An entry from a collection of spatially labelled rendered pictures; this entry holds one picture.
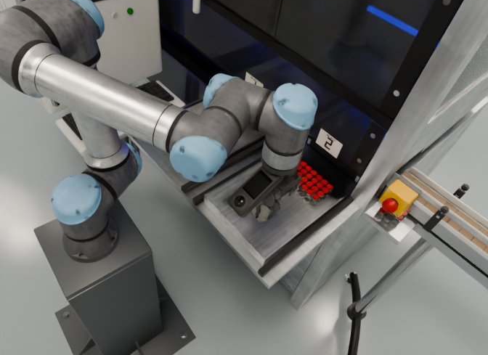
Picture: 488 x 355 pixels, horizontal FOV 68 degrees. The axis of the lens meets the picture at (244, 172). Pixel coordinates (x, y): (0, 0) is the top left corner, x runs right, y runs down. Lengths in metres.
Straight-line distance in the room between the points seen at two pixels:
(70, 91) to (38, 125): 2.11
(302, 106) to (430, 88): 0.39
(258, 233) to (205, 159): 0.55
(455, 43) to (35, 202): 2.08
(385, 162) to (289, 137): 0.47
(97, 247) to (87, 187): 0.19
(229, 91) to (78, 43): 0.33
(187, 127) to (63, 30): 0.33
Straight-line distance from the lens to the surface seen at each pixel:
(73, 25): 0.79
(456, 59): 0.88
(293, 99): 0.60
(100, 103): 0.62
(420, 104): 0.94
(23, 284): 2.08
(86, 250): 1.09
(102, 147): 0.97
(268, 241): 1.04
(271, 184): 0.71
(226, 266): 1.97
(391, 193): 1.09
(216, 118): 0.57
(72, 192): 0.98
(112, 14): 1.44
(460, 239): 1.23
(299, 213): 1.12
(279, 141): 0.64
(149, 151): 1.23
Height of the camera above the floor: 1.77
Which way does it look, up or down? 49 degrees down
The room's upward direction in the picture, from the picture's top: 11 degrees clockwise
